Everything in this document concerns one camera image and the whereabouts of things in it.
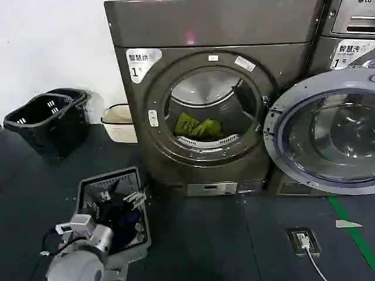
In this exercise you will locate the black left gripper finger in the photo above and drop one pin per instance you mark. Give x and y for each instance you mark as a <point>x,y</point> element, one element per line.
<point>139,202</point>
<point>131,196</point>

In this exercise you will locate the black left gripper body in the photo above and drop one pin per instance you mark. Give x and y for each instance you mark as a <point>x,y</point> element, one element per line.
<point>118,213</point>

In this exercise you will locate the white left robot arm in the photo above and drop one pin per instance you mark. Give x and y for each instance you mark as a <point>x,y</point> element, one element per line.
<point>76,263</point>

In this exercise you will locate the dark clothes pile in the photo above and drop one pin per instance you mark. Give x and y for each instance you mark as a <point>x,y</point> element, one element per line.
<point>129,218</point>

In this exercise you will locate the white garment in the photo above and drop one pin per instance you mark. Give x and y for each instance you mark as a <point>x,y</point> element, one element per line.
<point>137,232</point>

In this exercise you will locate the grey plastic laundry basket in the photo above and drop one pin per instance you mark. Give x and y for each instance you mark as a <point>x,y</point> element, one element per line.
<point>146,234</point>

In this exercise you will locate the cream plastic basket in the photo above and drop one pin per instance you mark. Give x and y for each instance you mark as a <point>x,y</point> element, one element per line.
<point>121,128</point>

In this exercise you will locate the green garment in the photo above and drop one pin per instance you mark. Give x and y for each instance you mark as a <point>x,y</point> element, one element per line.
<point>199,126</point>

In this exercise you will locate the black plastic basket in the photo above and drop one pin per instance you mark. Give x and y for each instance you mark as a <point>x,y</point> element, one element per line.
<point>38,128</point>
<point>78,94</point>

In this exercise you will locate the metal floor socket box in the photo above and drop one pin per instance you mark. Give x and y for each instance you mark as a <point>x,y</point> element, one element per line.
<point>315,248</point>

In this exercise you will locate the grey dryer with open drum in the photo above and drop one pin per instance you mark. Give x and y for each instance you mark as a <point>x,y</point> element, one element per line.
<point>211,23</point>

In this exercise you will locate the round glass dryer door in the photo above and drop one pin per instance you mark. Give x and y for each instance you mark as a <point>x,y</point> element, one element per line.
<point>331,128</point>

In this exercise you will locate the white wedge floor scrap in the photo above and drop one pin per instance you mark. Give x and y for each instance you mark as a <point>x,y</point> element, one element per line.
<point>347,224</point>

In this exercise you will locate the green floor tape stripe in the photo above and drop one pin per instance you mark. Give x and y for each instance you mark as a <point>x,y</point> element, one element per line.
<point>350,225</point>

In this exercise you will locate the grey stacked laundry machine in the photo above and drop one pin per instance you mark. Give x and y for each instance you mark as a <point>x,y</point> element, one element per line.
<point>351,26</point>

